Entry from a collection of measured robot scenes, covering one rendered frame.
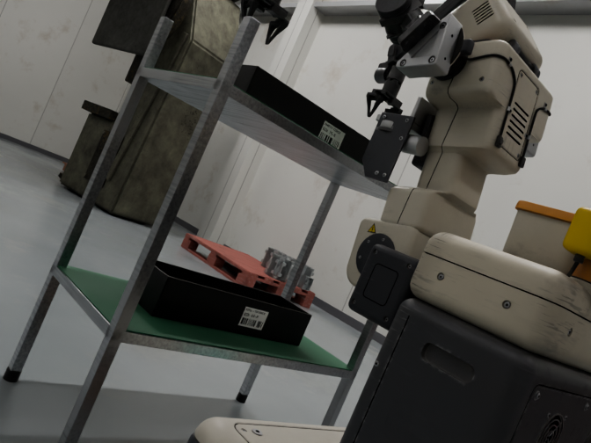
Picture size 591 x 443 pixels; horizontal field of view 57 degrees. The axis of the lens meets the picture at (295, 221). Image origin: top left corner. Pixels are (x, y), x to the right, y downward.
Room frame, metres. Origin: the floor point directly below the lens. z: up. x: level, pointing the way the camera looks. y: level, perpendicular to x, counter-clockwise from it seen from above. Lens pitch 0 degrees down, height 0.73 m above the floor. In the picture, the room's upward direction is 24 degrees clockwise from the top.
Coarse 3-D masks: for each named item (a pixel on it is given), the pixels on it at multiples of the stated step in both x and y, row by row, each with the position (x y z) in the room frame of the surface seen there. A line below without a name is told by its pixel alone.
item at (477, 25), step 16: (480, 0) 1.22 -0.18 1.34; (496, 0) 1.19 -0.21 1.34; (464, 16) 1.23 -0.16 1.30; (480, 16) 1.21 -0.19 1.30; (496, 16) 1.17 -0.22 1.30; (512, 16) 1.18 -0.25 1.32; (464, 32) 1.22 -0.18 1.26; (480, 32) 1.19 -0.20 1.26; (496, 32) 1.17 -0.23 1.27; (512, 32) 1.17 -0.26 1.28; (528, 32) 1.28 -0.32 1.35; (528, 48) 1.22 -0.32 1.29
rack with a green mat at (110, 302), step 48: (240, 48) 1.20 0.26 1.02; (192, 96) 1.46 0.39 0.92; (240, 96) 1.24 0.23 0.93; (192, 144) 1.21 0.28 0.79; (288, 144) 1.58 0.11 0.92; (96, 192) 1.52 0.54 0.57; (336, 192) 2.12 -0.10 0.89; (384, 192) 1.73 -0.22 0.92; (48, 288) 1.51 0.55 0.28; (96, 288) 1.44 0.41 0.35; (288, 288) 2.10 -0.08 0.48; (144, 336) 1.25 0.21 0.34; (192, 336) 1.39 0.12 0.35; (240, 336) 1.61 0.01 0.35; (96, 384) 1.21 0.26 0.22
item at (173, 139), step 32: (128, 0) 5.85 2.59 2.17; (160, 0) 5.52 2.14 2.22; (192, 0) 5.57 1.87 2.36; (224, 0) 6.19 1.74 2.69; (96, 32) 6.07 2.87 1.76; (128, 32) 5.70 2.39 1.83; (192, 32) 5.69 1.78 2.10; (224, 32) 6.12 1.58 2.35; (160, 64) 5.83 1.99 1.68; (192, 64) 5.75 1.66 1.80; (160, 96) 5.70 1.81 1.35; (96, 128) 6.22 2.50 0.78; (128, 128) 5.87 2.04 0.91; (160, 128) 5.76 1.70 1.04; (192, 128) 6.05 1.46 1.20; (96, 160) 6.04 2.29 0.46; (128, 160) 5.73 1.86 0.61; (160, 160) 5.90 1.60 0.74; (128, 192) 5.76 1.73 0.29; (160, 192) 6.06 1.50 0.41
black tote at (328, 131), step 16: (240, 80) 1.48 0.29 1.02; (256, 80) 1.45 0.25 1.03; (272, 80) 1.48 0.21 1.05; (256, 96) 1.47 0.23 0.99; (272, 96) 1.50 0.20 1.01; (288, 96) 1.53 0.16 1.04; (288, 112) 1.54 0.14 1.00; (304, 112) 1.58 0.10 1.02; (320, 112) 1.61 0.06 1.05; (320, 128) 1.63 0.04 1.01; (336, 128) 1.67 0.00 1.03; (352, 128) 1.71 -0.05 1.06; (336, 144) 1.69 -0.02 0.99; (352, 144) 1.73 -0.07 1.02
